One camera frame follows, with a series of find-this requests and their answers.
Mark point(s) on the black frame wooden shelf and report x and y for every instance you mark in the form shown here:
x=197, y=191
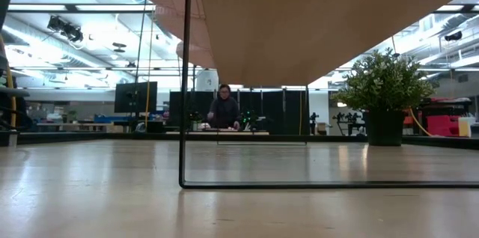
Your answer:
x=318, y=24

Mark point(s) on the person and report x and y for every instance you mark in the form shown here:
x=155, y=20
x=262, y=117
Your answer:
x=224, y=112

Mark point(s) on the black room divider panels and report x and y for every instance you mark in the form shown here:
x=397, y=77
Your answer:
x=277, y=114

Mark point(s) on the white cylinder tank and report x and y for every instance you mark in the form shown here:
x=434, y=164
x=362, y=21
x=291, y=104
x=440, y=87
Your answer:
x=207, y=81

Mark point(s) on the black background computer monitor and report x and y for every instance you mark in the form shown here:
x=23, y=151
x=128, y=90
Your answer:
x=134, y=97

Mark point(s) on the green plant black pot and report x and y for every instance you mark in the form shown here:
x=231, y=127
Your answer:
x=389, y=81

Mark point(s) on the black ceiling light cluster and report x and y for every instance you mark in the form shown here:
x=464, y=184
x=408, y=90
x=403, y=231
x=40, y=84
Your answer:
x=67, y=30

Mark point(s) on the red and black cart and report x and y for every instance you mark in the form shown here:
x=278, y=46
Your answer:
x=441, y=124

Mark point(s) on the black ceiling fixture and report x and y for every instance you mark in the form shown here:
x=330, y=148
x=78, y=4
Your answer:
x=453, y=36

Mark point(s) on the yellow rod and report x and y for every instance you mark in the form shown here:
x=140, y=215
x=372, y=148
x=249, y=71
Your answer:
x=13, y=110

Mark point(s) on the pale yellow container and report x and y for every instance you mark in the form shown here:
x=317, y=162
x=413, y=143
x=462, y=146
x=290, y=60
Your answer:
x=466, y=125

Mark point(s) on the black metal table frame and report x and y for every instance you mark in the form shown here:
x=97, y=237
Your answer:
x=112, y=137

